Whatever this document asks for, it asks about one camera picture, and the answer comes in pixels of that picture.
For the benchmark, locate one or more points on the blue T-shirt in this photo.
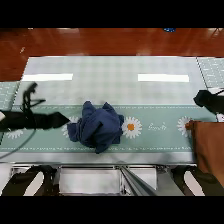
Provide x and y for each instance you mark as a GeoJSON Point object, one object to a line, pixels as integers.
{"type": "Point", "coordinates": [96, 128]}

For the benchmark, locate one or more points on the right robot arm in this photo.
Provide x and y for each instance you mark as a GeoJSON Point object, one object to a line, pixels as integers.
{"type": "Point", "coordinates": [210, 100]}

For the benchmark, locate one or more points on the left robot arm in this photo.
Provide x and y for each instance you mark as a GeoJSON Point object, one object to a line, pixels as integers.
{"type": "Point", "coordinates": [40, 120]}

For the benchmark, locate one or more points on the brown garment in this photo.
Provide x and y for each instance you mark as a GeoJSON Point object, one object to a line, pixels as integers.
{"type": "Point", "coordinates": [210, 146]}

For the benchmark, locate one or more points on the silver frame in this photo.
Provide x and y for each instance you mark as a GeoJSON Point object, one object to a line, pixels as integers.
{"type": "Point", "coordinates": [140, 186]}

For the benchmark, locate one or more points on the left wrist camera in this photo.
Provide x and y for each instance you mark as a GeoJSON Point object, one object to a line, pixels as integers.
{"type": "Point", "coordinates": [27, 96]}

